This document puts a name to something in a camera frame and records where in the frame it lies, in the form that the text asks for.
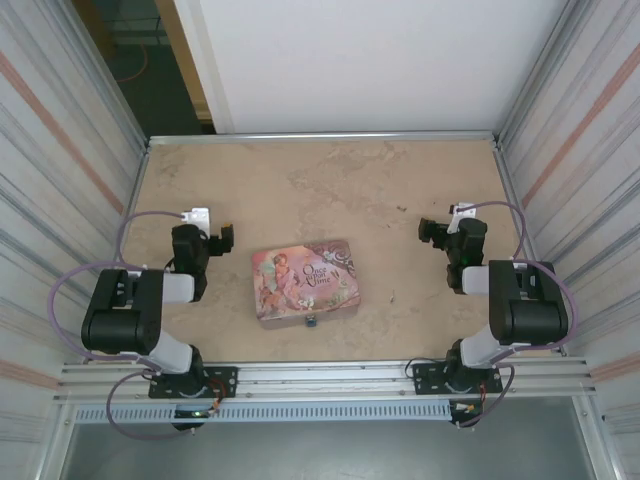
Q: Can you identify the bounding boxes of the pink illustrated tin box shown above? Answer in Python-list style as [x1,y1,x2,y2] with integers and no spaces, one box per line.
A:
[251,238,363,332]

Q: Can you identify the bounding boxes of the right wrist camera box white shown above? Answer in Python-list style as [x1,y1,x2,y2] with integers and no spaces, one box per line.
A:
[446,201,480,235]

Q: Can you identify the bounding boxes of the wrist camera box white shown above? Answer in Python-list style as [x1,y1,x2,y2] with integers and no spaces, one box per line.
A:
[446,201,480,235]
[180,206,212,234]

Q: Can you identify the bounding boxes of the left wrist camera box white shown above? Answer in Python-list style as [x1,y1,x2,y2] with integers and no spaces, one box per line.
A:
[180,206,212,234]

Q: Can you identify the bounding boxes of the aluminium table edge rail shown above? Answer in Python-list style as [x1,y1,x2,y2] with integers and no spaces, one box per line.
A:
[491,139,569,357]
[146,130,500,148]
[89,141,152,362]

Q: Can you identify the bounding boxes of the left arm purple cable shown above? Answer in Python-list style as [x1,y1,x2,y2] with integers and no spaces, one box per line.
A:
[47,209,201,441]

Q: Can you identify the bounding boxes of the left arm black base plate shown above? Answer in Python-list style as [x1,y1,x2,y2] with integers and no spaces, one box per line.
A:
[148,365,239,400]

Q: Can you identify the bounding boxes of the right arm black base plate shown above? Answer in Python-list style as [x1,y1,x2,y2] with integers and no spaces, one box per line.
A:
[411,361,504,397]

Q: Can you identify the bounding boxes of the left arm controller with wires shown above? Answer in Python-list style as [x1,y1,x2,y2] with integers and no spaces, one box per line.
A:
[171,378,235,433]

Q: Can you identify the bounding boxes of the arm controller with wires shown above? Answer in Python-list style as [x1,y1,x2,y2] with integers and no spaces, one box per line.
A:
[448,380,490,430]
[171,378,235,433]

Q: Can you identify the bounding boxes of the right arm controller with wires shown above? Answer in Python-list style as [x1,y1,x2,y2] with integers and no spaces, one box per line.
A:
[448,380,490,430]

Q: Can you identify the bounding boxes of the wide aluminium mounting rail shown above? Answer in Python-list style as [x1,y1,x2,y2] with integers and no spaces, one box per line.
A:
[53,356,599,406]

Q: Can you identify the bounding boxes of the wooden door frame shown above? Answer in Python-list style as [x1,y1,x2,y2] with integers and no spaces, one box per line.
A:
[153,0,217,122]

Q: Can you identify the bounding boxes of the orange floor cable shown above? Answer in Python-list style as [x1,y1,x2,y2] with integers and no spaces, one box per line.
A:
[116,41,152,84]

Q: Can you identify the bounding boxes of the grey slotted cable duct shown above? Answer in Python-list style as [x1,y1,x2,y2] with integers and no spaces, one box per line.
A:
[73,401,454,424]

